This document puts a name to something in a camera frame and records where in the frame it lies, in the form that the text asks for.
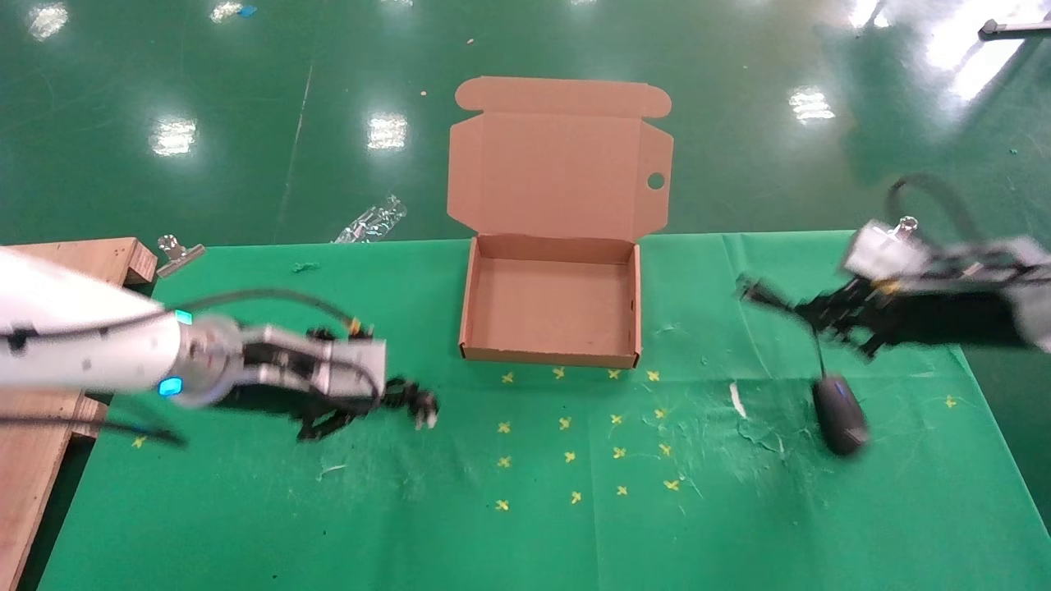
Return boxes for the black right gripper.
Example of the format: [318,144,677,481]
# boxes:
[736,276,1027,360]

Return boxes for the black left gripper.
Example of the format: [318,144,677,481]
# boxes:
[230,338,416,443]

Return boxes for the black data cable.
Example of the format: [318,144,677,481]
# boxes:
[386,378,440,432]

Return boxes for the open brown cardboard box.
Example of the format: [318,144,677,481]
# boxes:
[446,76,674,369]

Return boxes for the clear plastic bag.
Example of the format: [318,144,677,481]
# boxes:
[332,194,408,245]

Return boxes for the grey metal bar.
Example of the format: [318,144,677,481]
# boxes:
[978,18,1051,39]

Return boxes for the brown wooden board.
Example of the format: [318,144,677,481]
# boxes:
[0,237,158,591]

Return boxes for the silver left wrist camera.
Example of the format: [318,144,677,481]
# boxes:
[245,323,388,405]

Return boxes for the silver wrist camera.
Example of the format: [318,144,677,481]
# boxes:
[839,220,937,282]
[245,323,388,405]

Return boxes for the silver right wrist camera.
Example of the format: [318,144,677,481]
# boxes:
[839,220,937,282]

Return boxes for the black wired computer mouse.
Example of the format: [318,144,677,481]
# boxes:
[807,324,871,458]

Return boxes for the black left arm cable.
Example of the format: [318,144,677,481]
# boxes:
[0,286,380,449]

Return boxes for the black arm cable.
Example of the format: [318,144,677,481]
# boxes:
[0,286,380,449]
[887,173,987,247]

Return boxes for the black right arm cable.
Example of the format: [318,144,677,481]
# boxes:
[887,173,987,247]

